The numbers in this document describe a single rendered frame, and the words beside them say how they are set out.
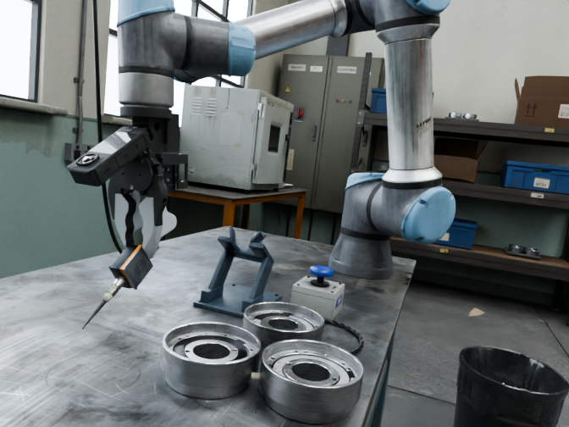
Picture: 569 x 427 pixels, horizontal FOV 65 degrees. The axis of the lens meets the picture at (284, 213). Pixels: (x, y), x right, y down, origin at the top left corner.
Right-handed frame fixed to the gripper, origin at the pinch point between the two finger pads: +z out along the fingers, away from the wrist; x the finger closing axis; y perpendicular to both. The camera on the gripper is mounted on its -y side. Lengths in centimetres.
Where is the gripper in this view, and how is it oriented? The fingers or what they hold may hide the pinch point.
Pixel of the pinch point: (136, 248)
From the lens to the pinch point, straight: 67.6
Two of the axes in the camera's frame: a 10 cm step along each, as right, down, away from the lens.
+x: -9.0, -1.0, 4.1
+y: 4.2, -1.2, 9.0
